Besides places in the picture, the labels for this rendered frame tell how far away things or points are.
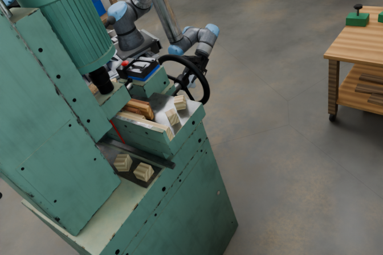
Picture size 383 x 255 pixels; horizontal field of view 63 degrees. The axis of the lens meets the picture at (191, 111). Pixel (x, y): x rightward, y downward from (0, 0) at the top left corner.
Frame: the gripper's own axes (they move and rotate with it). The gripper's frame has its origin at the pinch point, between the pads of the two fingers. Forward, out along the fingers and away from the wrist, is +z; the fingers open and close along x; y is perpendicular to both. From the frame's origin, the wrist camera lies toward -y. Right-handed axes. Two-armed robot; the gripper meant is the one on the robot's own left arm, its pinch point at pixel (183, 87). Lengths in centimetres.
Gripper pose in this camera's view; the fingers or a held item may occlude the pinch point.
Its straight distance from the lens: 152.5
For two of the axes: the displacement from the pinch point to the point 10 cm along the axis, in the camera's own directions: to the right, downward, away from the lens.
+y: 5.0, 3.2, 8.1
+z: -4.0, 9.1, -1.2
